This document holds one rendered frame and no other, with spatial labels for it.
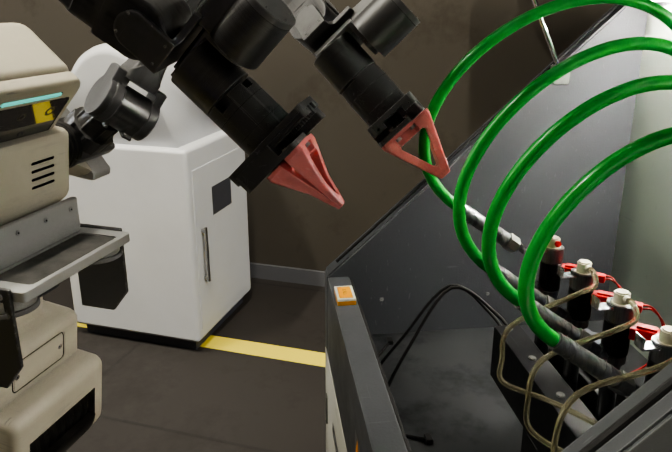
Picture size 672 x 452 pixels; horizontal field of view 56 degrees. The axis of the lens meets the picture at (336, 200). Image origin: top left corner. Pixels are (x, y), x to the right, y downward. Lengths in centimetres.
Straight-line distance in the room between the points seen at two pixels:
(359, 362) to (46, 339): 56
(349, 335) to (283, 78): 228
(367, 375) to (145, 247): 193
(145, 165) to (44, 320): 144
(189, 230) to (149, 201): 20
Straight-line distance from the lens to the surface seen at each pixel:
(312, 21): 80
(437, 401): 104
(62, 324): 122
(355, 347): 92
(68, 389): 121
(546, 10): 79
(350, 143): 306
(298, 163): 60
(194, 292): 267
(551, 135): 63
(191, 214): 255
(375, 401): 82
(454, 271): 118
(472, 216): 80
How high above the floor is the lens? 142
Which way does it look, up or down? 17 degrees down
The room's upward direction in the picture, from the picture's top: straight up
